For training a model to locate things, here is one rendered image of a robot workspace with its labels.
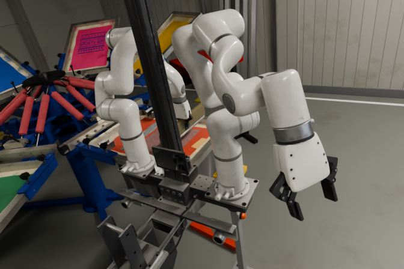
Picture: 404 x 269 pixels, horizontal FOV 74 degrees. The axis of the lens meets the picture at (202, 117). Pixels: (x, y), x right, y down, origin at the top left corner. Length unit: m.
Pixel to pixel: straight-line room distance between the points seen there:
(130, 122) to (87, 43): 2.35
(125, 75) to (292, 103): 0.70
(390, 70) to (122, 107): 3.75
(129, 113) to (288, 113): 0.68
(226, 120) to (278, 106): 0.32
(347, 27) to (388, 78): 0.86
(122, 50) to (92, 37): 2.34
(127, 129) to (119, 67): 0.24
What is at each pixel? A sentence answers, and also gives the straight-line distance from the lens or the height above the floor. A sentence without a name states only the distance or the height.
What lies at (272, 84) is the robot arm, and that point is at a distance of 0.52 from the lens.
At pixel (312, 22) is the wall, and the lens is 4.17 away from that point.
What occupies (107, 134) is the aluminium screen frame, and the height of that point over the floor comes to 0.98.
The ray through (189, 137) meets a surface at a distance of 1.68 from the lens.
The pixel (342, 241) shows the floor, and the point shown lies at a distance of 2.36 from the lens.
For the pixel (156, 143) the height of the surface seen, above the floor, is 0.96.
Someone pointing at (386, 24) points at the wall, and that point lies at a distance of 4.14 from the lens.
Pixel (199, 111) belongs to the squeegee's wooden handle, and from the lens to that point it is 1.62.
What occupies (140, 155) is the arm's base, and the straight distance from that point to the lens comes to 1.16.
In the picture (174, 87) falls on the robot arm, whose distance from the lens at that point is 1.31.
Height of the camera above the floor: 1.83
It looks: 28 degrees down
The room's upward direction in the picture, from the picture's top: 10 degrees counter-clockwise
